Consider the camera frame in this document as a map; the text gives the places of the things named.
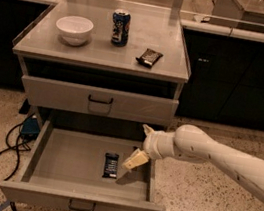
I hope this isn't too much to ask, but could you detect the closed grey top drawer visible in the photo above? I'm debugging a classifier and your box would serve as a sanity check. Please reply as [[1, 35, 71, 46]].
[[22, 75, 178, 126]]

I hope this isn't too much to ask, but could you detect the blue rxbar blueberry bar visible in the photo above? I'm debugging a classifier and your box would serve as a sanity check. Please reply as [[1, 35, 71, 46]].
[[102, 153, 119, 179]]

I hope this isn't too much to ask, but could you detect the grey drawer cabinet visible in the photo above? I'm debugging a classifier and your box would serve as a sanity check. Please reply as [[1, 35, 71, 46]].
[[0, 0, 202, 153]]

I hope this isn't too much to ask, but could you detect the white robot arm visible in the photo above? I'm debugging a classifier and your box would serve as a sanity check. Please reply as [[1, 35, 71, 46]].
[[122, 124, 264, 203]]

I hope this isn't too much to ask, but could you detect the blue soda can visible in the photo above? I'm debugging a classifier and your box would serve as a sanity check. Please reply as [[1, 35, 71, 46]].
[[111, 9, 131, 47]]

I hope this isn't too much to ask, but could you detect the open grey middle drawer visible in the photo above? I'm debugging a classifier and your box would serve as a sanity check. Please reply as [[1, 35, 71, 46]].
[[0, 110, 166, 211]]

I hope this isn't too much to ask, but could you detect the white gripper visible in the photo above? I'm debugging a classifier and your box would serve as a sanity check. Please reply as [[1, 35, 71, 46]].
[[121, 124, 176, 170]]

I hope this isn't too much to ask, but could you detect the dark brown snack bar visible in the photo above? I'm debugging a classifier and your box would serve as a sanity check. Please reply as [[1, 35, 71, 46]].
[[136, 48, 162, 68]]

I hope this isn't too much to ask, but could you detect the blue power box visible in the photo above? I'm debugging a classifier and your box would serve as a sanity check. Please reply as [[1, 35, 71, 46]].
[[20, 116, 40, 138]]

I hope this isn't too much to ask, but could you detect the white ceramic bowl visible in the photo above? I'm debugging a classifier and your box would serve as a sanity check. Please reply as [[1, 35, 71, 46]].
[[56, 16, 94, 46]]

